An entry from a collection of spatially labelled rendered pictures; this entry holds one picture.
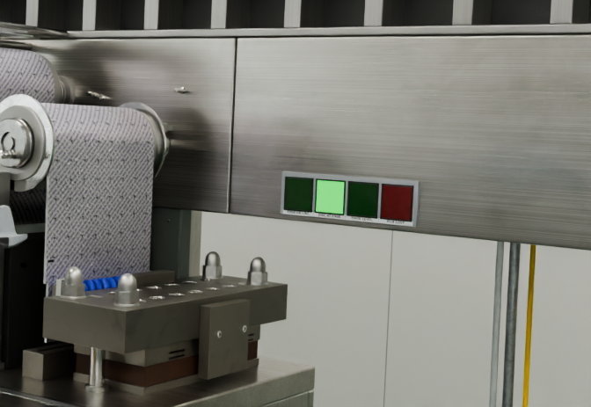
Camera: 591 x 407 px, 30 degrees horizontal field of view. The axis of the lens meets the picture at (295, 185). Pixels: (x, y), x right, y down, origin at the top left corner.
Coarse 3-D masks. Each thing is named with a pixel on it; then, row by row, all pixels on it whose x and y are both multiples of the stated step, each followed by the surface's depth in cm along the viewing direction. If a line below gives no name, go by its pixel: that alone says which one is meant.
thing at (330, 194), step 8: (320, 184) 176; (328, 184) 175; (336, 184) 174; (320, 192) 176; (328, 192) 175; (336, 192) 174; (320, 200) 176; (328, 200) 175; (336, 200) 174; (320, 208) 176; (328, 208) 175; (336, 208) 175
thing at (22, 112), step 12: (12, 108) 168; (24, 108) 166; (0, 120) 169; (36, 120) 165; (36, 132) 165; (36, 144) 165; (156, 144) 185; (36, 156) 165; (0, 168) 169; (12, 168) 168; (24, 168) 166; (36, 168) 165
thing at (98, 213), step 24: (72, 168) 169; (96, 168) 173; (120, 168) 178; (144, 168) 183; (48, 192) 165; (72, 192) 169; (96, 192) 173; (120, 192) 178; (144, 192) 183; (48, 216) 165; (72, 216) 169; (96, 216) 174; (120, 216) 179; (144, 216) 183; (48, 240) 166; (72, 240) 170; (96, 240) 174; (120, 240) 179; (144, 240) 184; (48, 264) 166; (72, 264) 170; (96, 264) 174; (120, 264) 179; (144, 264) 184
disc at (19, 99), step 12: (12, 96) 168; (24, 96) 167; (0, 108) 170; (36, 108) 165; (48, 120) 164; (48, 132) 164; (48, 144) 164; (48, 156) 164; (48, 168) 164; (12, 180) 168; (24, 180) 167; (36, 180) 166
